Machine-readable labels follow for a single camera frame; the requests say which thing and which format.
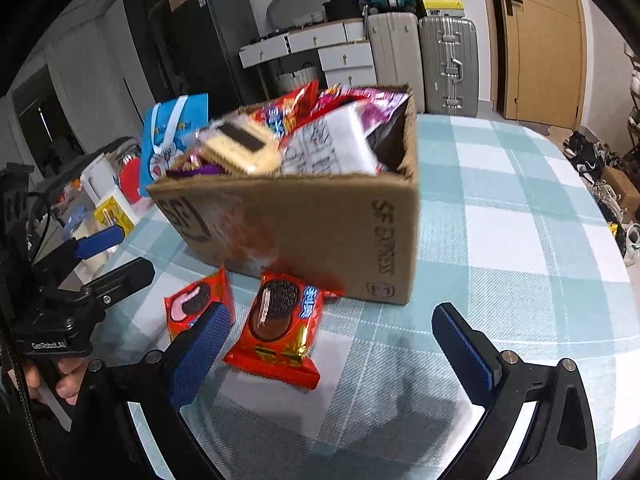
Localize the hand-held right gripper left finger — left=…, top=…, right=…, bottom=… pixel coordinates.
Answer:
left=65, top=301, right=236, bottom=480

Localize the brown cardboard box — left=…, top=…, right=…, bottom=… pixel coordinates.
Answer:
left=146, top=85, right=421, bottom=307

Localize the beige suitcase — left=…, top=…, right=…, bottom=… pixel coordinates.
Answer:
left=366, top=10, right=426, bottom=113

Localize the person's left hand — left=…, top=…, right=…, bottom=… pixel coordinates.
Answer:
left=22, top=357, right=88, bottom=406

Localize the heap of loose shoes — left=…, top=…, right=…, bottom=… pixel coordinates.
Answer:
left=565, top=130, right=640, bottom=267

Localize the silver suitcase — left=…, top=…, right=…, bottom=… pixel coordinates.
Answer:
left=417, top=15, right=480, bottom=118

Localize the white drawer cabinet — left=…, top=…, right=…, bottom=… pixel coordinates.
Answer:
left=239, top=19, right=377, bottom=92

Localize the large purple snack bag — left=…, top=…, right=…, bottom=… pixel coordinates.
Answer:
left=345, top=87, right=410, bottom=141

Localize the red chocolate cookie packet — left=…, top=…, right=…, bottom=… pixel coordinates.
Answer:
left=222, top=272, right=346, bottom=391

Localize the white plastic container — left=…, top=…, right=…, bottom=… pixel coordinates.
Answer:
left=80, top=155, right=141, bottom=261

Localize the clear sandwich biscuit packet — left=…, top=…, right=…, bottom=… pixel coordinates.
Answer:
left=192, top=119, right=283, bottom=176

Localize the red pink-cream cookie packet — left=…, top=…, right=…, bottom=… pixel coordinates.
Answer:
left=164, top=269, right=236, bottom=343

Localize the wooden door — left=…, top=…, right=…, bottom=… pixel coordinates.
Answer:
left=487, top=0, right=588, bottom=131

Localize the grey plastic tub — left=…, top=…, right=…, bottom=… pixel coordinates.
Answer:
left=266, top=0, right=337, bottom=26

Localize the red chip snack bag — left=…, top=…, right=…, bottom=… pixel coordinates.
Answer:
left=250, top=81, right=321, bottom=136

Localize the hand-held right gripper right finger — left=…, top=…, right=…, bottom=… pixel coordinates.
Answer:
left=431, top=302, right=598, bottom=480

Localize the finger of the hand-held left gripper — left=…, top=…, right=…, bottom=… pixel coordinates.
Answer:
left=30, top=225, right=125, bottom=291
left=57, top=257, right=157, bottom=321

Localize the white red-edged snack packet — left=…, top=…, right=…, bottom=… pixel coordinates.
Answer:
left=277, top=102, right=381, bottom=177

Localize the small plain cardboard carton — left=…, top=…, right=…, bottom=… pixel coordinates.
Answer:
left=600, top=165, right=636, bottom=202

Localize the red round lid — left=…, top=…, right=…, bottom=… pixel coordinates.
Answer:
left=120, top=157, right=147, bottom=206

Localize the blue cartoon bag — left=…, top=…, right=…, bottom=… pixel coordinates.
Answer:
left=139, top=92, right=210, bottom=198

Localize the wooden shoe rack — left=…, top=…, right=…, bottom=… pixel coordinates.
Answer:
left=625, top=45, right=640, bottom=161

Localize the checked tablecloth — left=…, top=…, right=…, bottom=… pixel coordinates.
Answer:
left=100, top=112, right=640, bottom=480

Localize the small purple snack bag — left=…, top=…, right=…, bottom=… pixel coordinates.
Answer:
left=167, top=152, right=223, bottom=177

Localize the black refrigerator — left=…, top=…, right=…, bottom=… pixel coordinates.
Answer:
left=170, top=0, right=273, bottom=111

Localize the black and yellow box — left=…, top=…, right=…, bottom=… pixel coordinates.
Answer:
left=415, top=0, right=466, bottom=18

